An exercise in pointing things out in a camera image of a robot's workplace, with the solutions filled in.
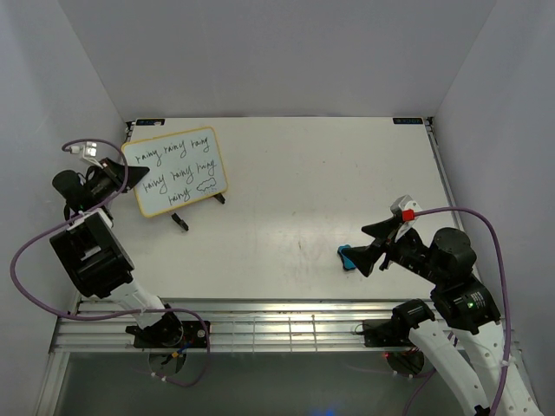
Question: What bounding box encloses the yellow framed whiteboard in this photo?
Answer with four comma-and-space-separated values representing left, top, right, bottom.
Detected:
122, 127, 228, 218

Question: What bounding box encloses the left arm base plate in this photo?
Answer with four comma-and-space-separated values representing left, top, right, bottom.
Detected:
125, 321, 211, 349

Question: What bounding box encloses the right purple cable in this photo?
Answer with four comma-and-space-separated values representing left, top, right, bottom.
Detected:
346, 207, 509, 416

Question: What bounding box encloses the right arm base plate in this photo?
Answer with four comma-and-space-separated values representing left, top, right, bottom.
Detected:
354, 320, 414, 348

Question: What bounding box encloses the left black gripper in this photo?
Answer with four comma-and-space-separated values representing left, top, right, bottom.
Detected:
88, 157, 151, 201

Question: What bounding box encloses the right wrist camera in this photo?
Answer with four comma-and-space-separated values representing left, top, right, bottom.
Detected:
390, 194, 421, 235

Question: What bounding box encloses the aluminium rail frame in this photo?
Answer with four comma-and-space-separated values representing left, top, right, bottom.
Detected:
34, 116, 543, 416

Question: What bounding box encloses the purple cable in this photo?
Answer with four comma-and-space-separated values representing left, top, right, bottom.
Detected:
346, 207, 509, 416
9, 138, 212, 388

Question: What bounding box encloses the right blue table label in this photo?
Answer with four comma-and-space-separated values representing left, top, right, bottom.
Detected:
392, 117, 424, 125

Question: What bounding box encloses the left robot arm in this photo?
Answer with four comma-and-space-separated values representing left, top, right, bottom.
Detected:
49, 158, 184, 348

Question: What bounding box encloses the blue table label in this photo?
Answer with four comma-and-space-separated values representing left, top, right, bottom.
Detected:
135, 119, 166, 127
392, 117, 424, 125

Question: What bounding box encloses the black wire whiteboard stand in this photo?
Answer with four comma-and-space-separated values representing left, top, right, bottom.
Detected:
170, 199, 215, 231

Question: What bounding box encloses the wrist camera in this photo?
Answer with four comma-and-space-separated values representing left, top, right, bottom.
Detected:
390, 194, 421, 235
69, 141, 102, 168

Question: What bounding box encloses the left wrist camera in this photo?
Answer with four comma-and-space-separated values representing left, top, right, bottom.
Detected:
69, 141, 102, 168

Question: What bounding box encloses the left blue table label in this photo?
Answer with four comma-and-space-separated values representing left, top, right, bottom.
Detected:
135, 119, 166, 127

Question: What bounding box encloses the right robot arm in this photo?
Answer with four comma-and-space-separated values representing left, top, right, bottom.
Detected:
337, 218, 541, 415

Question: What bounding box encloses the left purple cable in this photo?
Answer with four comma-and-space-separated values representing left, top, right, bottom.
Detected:
9, 138, 212, 388

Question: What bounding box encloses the blue whiteboard eraser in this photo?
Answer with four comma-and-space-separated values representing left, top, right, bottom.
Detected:
337, 244, 356, 271

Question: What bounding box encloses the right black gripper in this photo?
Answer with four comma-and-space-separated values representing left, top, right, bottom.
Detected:
340, 215, 445, 283

